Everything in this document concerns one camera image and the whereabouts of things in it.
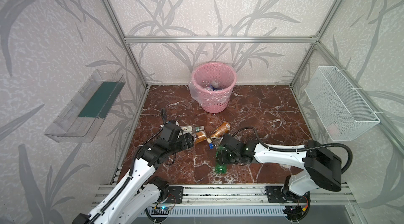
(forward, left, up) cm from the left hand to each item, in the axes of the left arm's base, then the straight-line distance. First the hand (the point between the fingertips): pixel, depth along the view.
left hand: (190, 136), depth 77 cm
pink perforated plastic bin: (+25, -16, -12) cm, 32 cm away
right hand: (-6, -14, -11) cm, 19 cm away
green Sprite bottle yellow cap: (-12, -15, -10) cm, 22 cm away
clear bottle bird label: (+9, 0, -11) cm, 14 cm away
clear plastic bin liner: (+38, -2, -1) cm, 38 cm away
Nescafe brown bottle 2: (+9, -16, -11) cm, 21 cm away
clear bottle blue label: (+37, -11, -6) cm, 39 cm away
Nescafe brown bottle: (+5, -3, -11) cm, 12 cm away
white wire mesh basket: (+2, -64, +20) cm, 67 cm away
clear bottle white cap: (+38, -12, -2) cm, 40 cm away
